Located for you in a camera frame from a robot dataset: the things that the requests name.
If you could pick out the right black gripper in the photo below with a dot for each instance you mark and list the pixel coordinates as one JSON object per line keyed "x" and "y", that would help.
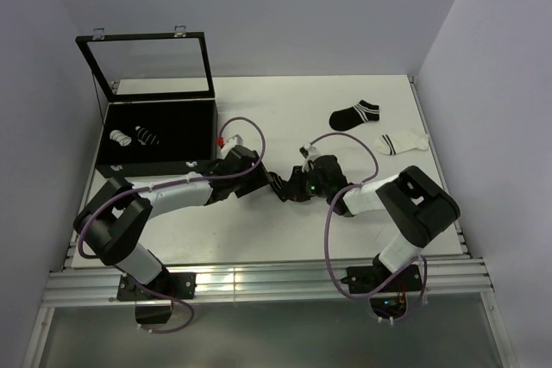
{"x": 297, "y": 182}

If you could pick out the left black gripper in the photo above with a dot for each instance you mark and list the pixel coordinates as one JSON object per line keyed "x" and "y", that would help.
{"x": 260, "y": 177}

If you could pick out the black sock with purple stripes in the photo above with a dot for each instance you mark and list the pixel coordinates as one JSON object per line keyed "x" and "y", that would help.
{"x": 277, "y": 184}

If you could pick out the black white-striped sock white toe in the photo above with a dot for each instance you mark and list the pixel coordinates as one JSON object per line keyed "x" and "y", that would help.
{"x": 146, "y": 137}

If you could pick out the white sock black thin stripes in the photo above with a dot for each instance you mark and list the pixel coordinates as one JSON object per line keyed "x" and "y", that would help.
{"x": 120, "y": 138}

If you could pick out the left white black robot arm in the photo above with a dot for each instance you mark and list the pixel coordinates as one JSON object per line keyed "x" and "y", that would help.
{"x": 110, "y": 225}

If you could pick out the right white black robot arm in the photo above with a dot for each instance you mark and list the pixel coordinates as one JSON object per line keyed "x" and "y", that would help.
{"x": 418, "y": 206}

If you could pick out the black display case base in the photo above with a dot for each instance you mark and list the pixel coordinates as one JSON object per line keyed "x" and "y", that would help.
{"x": 187, "y": 131}

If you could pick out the black glass-panel case lid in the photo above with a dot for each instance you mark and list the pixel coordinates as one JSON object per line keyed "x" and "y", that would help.
{"x": 149, "y": 67}

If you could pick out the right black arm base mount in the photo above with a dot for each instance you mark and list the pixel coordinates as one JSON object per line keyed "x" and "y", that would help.
{"x": 392, "y": 300}

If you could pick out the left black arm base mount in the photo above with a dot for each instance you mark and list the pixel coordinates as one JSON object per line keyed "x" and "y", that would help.
{"x": 157, "y": 302}

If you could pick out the aluminium front frame rail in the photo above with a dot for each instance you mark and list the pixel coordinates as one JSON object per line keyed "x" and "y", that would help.
{"x": 96, "y": 287}

